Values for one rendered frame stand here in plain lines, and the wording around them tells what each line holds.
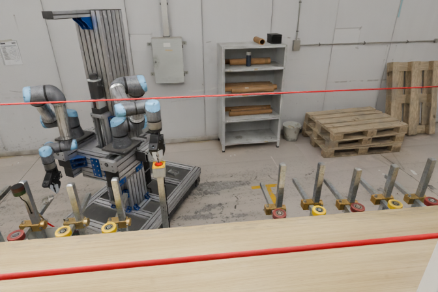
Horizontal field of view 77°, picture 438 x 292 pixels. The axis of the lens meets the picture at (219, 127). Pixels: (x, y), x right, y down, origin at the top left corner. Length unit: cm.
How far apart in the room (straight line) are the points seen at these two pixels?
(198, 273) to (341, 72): 411
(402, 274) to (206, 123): 342
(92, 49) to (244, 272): 187
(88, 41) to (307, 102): 351
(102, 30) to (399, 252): 231
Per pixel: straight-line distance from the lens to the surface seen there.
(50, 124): 257
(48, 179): 225
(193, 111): 437
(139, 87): 193
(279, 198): 187
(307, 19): 453
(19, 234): 197
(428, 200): 226
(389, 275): 166
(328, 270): 157
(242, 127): 459
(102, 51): 234
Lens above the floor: 206
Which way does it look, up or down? 24 degrees down
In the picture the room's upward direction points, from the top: 1 degrees counter-clockwise
